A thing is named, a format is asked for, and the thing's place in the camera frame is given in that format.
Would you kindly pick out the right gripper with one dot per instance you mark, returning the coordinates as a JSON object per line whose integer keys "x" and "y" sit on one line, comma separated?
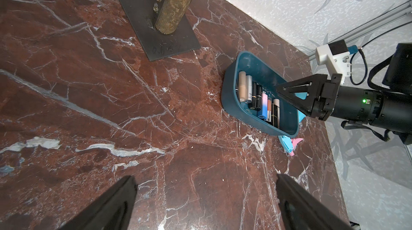
{"x": 315, "y": 96}

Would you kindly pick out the silver mascara cap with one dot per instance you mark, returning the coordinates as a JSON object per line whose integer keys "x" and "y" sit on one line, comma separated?
{"x": 249, "y": 89}

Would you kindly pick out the black lipstick tube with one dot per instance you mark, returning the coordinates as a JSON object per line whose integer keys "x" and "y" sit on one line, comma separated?
{"x": 258, "y": 97}

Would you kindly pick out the pink cherry blossom tree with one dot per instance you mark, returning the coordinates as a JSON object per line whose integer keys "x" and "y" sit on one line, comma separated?
{"x": 161, "y": 27}

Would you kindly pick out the teal plastic storage box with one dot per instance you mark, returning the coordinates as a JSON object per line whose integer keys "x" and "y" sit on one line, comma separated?
{"x": 269, "y": 79}

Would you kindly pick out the black gold square lipstick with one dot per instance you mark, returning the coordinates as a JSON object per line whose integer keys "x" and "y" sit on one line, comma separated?
{"x": 274, "y": 115}

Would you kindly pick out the beige lipstick tube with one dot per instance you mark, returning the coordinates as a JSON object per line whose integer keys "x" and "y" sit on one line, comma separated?
{"x": 242, "y": 89}

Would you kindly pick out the pink blue gradient lipstick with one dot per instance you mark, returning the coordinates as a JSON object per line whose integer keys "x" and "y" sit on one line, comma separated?
{"x": 262, "y": 113}

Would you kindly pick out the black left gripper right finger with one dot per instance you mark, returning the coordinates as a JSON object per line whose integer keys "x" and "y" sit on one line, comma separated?
{"x": 301, "y": 211}

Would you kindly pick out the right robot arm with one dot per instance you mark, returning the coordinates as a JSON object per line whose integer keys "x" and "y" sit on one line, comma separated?
{"x": 387, "y": 104}

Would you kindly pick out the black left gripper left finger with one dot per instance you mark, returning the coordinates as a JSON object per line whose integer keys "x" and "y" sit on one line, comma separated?
{"x": 110, "y": 211}

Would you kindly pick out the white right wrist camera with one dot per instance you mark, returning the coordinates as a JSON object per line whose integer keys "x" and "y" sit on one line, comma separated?
{"x": 336, "y": 57}

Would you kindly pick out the black silver mascara tube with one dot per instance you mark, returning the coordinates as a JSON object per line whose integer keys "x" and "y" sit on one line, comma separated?
{"x": 252, "y": 105}

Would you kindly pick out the rose gold lipstick tube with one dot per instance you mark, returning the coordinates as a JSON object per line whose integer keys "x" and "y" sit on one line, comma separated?
{"x": 269, "y": 111}

